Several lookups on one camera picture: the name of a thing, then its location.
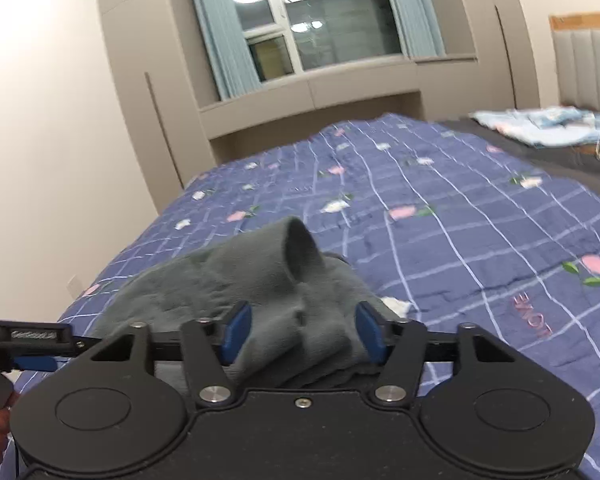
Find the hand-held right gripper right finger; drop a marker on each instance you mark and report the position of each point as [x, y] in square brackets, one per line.
[370, 334]

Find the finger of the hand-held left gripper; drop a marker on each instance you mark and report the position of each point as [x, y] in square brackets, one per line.
[30, 337]

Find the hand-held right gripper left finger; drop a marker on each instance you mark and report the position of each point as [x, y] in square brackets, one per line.
[237, 332]

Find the grey pants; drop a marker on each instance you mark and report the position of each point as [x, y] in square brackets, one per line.
[260, 270]

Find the blue floral checked quilt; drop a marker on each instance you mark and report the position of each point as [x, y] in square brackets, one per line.
[455, 240]

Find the light blue folded blanket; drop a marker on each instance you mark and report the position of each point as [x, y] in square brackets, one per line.
[540, 126]

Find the beige built-in wardrobe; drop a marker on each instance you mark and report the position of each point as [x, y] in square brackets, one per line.
[130, 85]

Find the teal curtain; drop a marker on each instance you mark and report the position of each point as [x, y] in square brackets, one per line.
[412, 7]
[225, 30]

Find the window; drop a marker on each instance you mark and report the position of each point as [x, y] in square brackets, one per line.
[325, 15]

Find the grey padded headboard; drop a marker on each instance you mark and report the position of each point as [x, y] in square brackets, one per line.
[587, 67]

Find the wall outlet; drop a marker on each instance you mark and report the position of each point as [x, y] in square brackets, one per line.
[75, 285]

